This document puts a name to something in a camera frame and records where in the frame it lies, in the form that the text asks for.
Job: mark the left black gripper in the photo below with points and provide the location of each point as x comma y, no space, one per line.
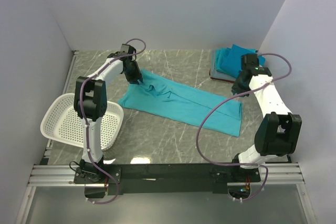
133,80

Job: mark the folded blue t shirt top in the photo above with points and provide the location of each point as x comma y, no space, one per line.
232,63

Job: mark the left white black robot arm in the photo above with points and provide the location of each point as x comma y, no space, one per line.
90,103

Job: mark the white perforated plastic basket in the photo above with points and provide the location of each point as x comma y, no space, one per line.
62,124

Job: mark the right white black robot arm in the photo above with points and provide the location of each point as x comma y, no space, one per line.
279,130

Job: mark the aluminium frame rail front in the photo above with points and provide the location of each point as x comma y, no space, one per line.
63,176

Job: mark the folded red t shirt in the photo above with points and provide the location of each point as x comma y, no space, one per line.
215,75

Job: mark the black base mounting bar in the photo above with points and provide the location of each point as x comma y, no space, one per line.
179,178

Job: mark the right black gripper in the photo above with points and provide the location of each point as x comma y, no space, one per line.
235,89

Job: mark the folded turquoise t shirt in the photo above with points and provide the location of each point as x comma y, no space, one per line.
220,55

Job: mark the turquoise t shirt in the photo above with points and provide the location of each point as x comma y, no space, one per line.
220,55
168,99

